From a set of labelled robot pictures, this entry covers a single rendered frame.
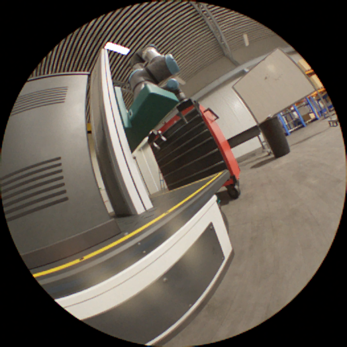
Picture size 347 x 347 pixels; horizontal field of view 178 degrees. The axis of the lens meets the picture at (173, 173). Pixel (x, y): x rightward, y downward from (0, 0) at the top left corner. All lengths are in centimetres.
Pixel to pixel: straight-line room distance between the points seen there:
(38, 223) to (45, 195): 5
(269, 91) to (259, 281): 304
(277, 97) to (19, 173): 319
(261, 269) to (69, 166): 56
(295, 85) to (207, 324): 324
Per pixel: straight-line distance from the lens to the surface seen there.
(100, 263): 15
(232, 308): 39
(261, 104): 303
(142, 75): 59
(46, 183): 24
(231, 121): 916
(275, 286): 41
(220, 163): 89
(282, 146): 205
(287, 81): 310
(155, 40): 884
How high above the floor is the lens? 37
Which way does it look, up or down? 4 degrees up
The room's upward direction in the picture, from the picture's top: 24 degrees counter-clockwise
